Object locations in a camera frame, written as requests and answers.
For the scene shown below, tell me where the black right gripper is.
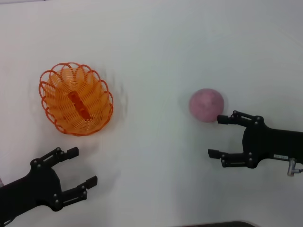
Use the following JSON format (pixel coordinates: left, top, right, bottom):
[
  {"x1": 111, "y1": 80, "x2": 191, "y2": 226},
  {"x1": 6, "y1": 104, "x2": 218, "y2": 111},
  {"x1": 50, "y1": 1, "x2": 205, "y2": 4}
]
[{"x1": 207, "y1": 110, "x2": 303, "y2": 169}]

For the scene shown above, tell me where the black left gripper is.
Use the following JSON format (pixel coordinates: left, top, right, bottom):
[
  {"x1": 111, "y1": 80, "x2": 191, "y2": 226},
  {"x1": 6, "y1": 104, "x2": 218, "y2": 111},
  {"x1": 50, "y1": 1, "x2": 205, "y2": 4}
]
[{"x1": 0, "y1": 146, "x2": 98, "y2": 224}]

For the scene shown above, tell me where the pink fuzzy peach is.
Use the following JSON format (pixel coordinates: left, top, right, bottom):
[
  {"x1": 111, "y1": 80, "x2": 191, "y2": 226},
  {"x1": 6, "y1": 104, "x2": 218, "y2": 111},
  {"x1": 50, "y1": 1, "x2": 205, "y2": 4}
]
[{"x1": 188, "y1": 88, "x2": 225, "y2": 123}]

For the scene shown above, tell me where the orange woven plastic basket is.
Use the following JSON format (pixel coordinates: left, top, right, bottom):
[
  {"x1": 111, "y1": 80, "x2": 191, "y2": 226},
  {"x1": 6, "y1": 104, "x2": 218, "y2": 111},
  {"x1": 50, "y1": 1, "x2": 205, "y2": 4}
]
[{"x1": 37, "y1": 62, "x2": 114, "y2": 137}]

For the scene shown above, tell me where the dark rounded robot base edge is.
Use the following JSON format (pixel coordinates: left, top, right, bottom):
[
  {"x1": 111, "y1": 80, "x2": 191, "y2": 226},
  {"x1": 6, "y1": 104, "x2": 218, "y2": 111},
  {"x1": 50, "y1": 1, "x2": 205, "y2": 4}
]
[{"x1": 183, "y1": 220, "x2": 258, "y2": 227}]

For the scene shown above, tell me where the silver gripper cable connector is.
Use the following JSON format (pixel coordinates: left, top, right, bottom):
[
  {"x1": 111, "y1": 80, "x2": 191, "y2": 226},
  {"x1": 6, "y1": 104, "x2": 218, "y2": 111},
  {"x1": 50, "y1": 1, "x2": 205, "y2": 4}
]
[{"x1": 286, "y1": 157, "x2": 303, "y2": 177}]

